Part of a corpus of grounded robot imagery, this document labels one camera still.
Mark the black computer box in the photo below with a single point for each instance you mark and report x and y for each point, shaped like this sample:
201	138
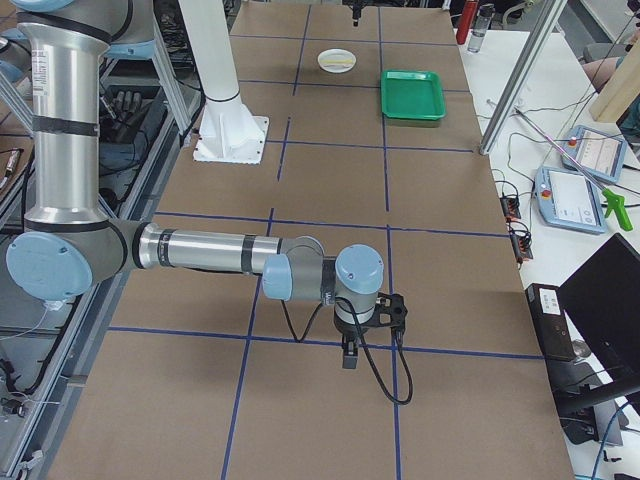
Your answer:
549	320

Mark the brown paper table cover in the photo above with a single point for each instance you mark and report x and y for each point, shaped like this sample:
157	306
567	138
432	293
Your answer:
200	376

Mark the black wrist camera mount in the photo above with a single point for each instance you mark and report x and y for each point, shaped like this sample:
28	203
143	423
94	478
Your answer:
389	312

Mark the teach pendant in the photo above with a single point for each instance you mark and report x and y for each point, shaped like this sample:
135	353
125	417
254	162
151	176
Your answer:
599	152
567	200

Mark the red bottle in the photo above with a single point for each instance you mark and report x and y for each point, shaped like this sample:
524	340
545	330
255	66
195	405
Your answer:
465	21

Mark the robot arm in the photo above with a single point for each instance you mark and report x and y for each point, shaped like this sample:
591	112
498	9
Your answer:
69	244

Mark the wooden beam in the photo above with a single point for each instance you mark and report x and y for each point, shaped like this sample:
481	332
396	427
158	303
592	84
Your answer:
618	80

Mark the green plastic tray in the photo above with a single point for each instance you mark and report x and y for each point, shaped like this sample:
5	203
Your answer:
412	95

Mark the green handled reacher stick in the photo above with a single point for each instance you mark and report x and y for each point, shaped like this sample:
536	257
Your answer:
615	202

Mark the aluminium frame post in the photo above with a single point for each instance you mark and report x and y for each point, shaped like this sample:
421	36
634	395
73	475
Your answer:
537	38

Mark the orange connector block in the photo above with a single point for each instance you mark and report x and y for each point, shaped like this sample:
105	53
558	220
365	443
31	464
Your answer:
521	245
511	207

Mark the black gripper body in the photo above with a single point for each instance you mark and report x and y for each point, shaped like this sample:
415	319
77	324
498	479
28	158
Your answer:
355	9
348	329

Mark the lower orange connector block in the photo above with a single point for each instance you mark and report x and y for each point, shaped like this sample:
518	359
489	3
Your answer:
521	245

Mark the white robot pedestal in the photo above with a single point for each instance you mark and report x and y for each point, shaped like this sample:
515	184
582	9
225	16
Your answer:
228	132

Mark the near teach pendant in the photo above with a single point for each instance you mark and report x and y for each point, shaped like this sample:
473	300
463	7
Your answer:
567	200

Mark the clear water bottle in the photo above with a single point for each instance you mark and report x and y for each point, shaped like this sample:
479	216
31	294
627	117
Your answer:
481	25

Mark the yellow plastic spoon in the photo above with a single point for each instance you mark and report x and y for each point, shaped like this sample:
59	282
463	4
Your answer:
337	63

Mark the upper orange connector block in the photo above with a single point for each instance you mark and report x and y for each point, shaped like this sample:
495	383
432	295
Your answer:
511	207

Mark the far teach pendant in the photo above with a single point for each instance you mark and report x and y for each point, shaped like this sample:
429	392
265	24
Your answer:
599	152

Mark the white round plate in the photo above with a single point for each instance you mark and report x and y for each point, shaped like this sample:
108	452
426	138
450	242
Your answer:
335	52

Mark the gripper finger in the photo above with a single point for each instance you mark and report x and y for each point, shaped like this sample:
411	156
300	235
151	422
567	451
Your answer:
349	356

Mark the black monitor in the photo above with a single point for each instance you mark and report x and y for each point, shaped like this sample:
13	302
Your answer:
601	299

